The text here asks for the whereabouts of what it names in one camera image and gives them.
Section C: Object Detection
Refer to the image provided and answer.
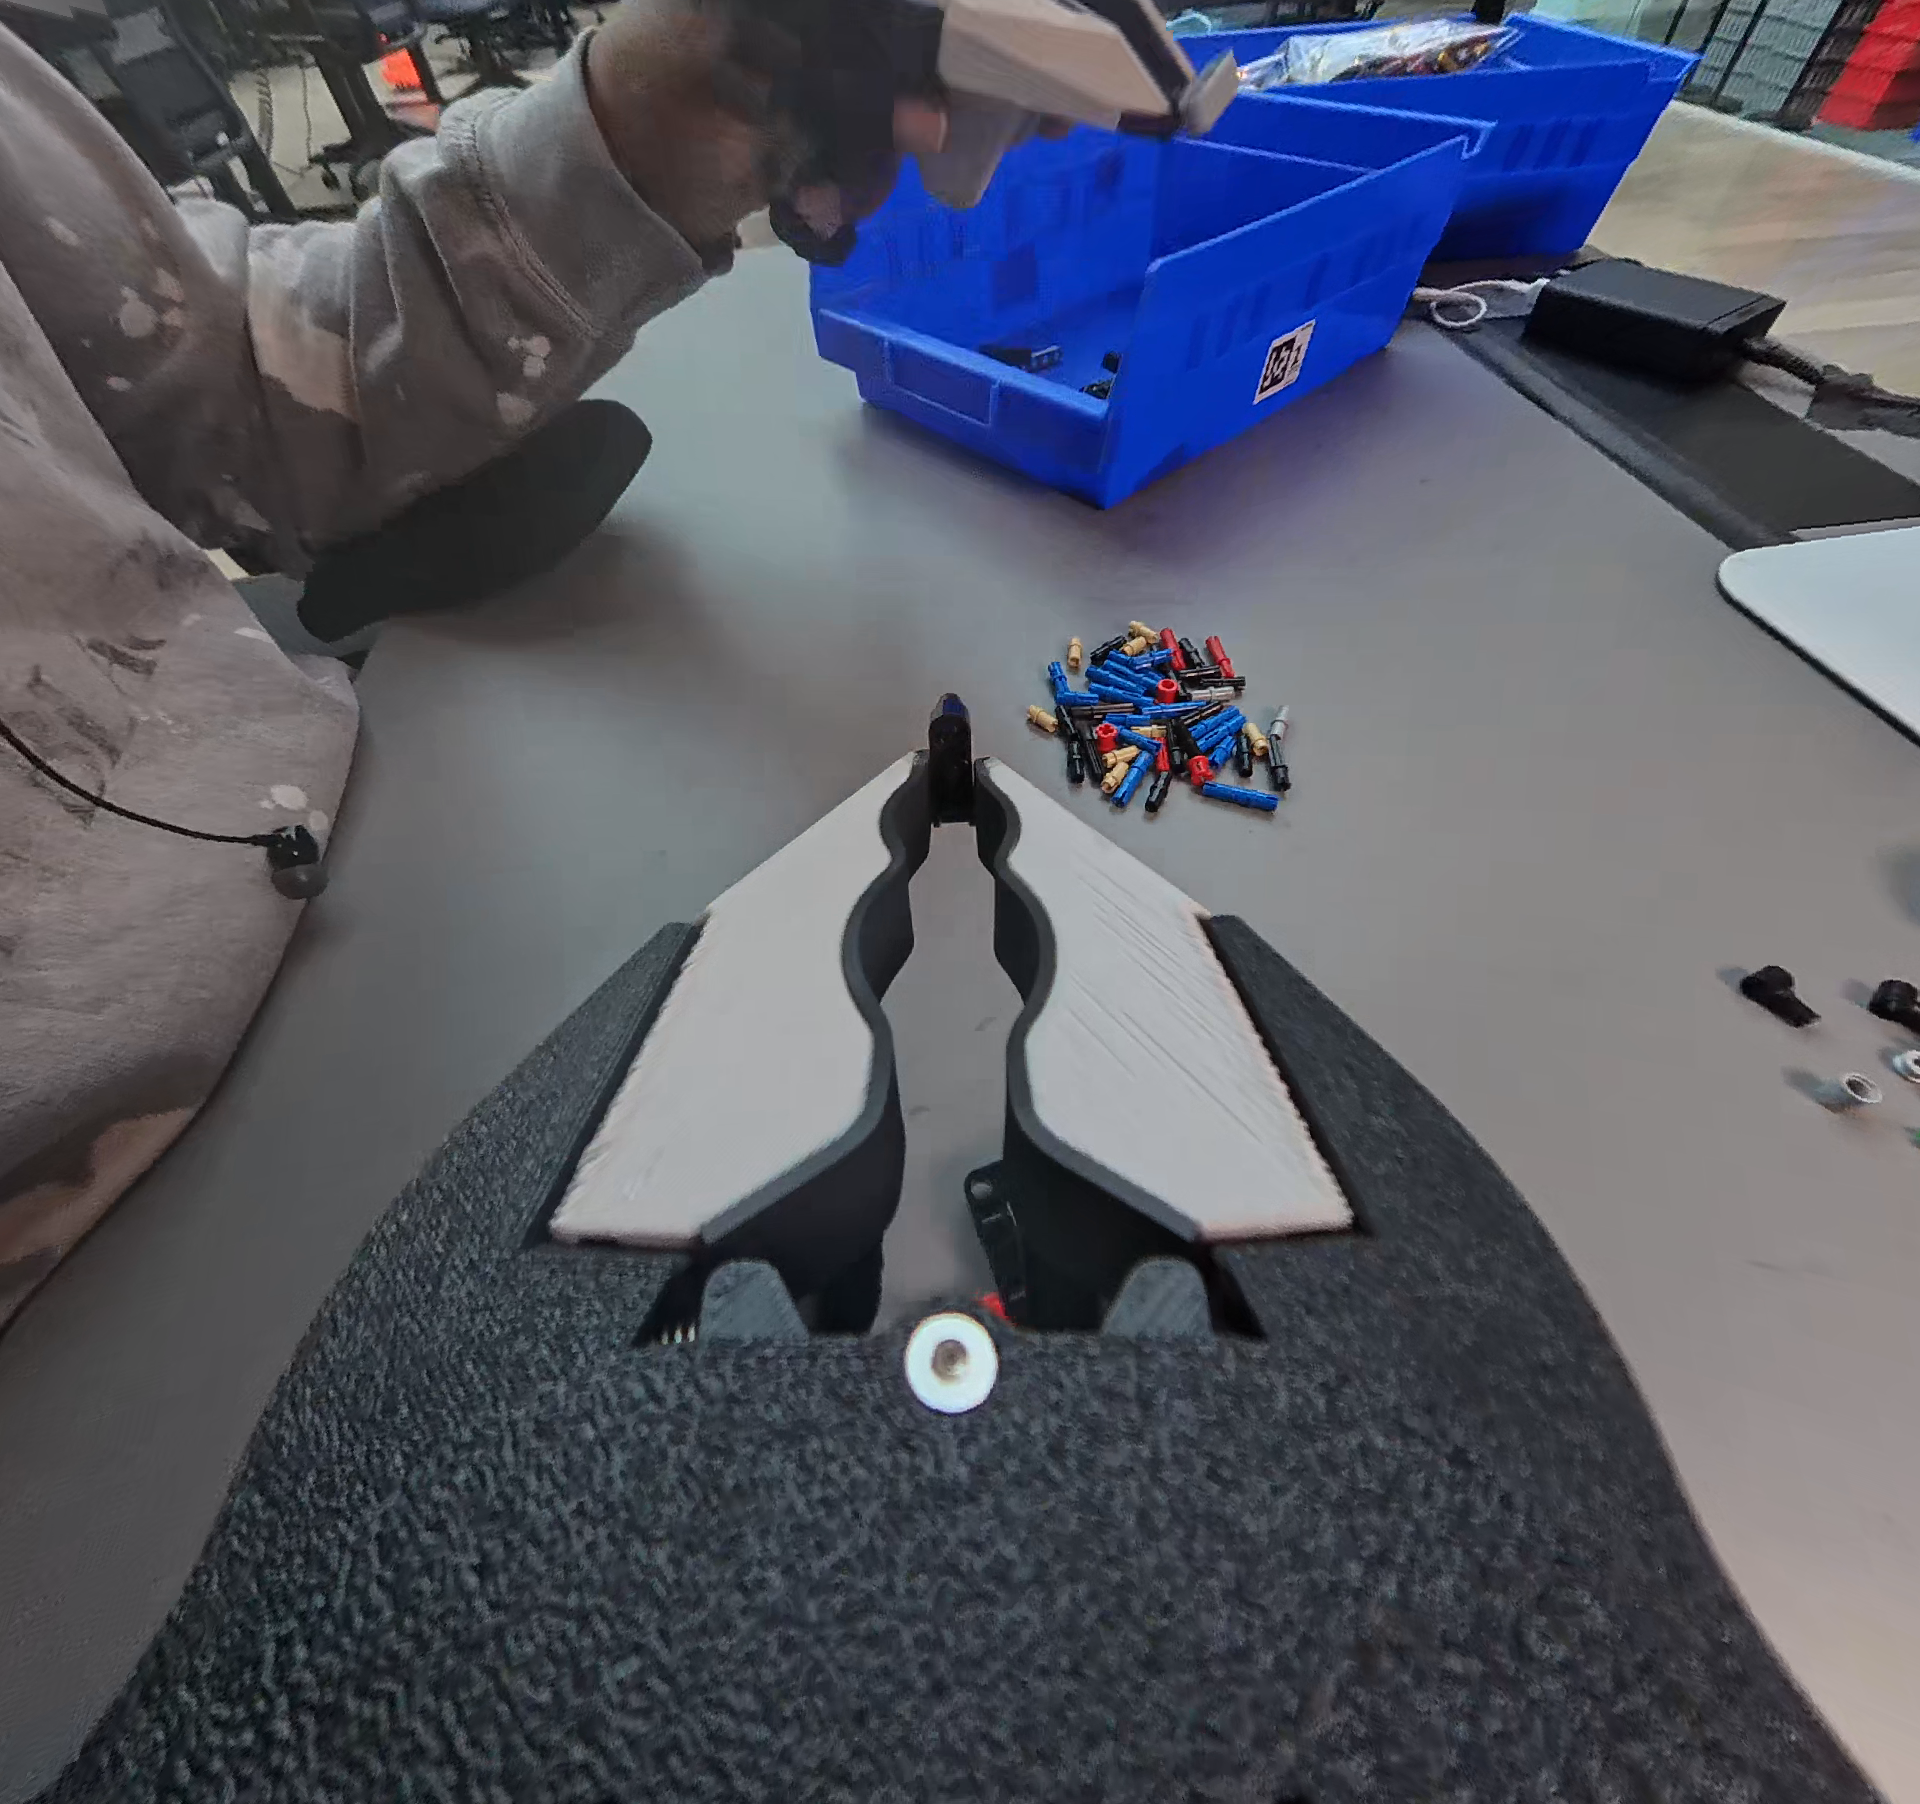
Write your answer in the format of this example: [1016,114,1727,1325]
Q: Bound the person's left hand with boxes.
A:
[588,0,784,257]

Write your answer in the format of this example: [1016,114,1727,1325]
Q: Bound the scattered small toy parts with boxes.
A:
[1740,962,1920,1114]

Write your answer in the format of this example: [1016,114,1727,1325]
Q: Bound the black drawstring with toggle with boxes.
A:
[0,718,330,903]

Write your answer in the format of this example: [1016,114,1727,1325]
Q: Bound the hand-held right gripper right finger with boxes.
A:
[974,756,1358,1330]

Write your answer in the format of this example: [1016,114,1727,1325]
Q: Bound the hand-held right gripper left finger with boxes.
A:
[547,753,931,1299]

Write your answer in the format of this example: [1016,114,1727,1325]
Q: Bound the black toy frame assembly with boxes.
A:
[965,1162,1031,1325]

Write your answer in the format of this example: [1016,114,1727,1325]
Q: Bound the pile of colourful toy pins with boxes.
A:
[1026,619,1293,817]

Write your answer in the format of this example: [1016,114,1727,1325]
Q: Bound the black power adapter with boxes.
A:
[1521,259,1787,384]

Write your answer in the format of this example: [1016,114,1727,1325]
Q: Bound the blue plastic bin with label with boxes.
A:
[811,126,1470,506]

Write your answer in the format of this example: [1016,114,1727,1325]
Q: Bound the grey desk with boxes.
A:
[0,237,1920,1804]

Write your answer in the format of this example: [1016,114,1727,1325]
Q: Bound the black power cable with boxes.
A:
[1740,334,1920,410]

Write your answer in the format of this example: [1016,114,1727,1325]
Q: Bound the black toy connector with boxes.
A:
[926,691,978,827]

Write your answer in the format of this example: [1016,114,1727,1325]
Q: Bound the clear bag of toy parts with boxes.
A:
[1240,14,1517,87]

